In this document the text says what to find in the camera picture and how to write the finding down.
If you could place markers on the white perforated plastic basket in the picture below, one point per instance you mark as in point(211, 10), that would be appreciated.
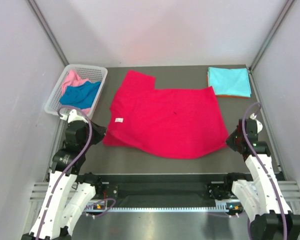
point(95, 74)

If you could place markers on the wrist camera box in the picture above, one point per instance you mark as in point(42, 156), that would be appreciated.
point(73, 116)
point(253, 116)

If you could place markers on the red t shirt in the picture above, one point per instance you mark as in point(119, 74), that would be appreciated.
point(168, 123)

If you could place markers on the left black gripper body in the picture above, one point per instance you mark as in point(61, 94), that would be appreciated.
point(97, 135)

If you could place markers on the white slotted cable duct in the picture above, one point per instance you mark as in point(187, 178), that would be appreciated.
point(217, 207)

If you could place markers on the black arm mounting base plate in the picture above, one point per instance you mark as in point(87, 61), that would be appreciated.
point(202, 190)

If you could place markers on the folded light blue t shirt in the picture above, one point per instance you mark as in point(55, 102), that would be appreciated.
point(226, 81)

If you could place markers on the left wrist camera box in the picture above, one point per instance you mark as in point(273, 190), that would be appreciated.
point(73, 116)

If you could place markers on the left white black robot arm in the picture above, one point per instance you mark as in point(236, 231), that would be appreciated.
point(68, 192)

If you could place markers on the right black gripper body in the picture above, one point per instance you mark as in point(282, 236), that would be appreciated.
point(233, 140)

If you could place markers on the folded orange t shirt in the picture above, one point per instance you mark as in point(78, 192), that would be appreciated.
point(226, 96)

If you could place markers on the left aluminium frame post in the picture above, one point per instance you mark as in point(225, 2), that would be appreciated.
point(34, 7)

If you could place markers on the pink t shirt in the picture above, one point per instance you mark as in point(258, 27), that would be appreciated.
point(72, 80)

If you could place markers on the right aluminium frame post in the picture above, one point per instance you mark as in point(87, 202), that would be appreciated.
point(288, 4)

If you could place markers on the aluminium frame post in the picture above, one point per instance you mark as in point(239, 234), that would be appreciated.
point(34, 7)
point(288, 4)

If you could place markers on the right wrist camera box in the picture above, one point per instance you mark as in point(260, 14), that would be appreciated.
point(253, 116)

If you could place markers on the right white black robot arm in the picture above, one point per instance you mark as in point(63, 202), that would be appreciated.
point(269, 215)

